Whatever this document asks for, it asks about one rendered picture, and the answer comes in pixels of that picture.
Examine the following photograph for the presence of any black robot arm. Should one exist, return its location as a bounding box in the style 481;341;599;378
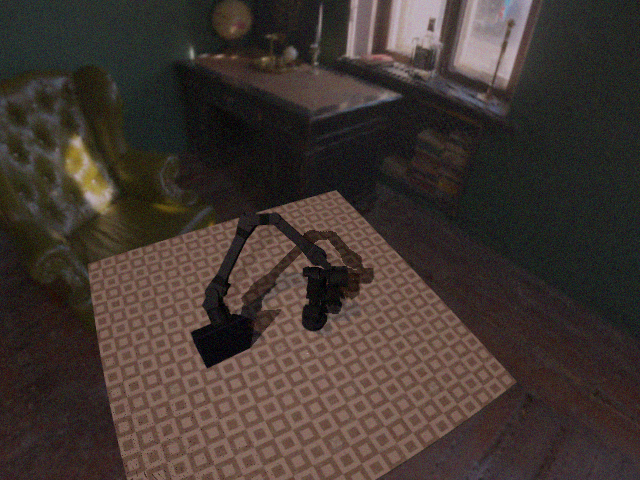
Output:
202;211;349;327

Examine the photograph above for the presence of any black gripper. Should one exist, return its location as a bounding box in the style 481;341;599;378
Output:
302;277;327;321

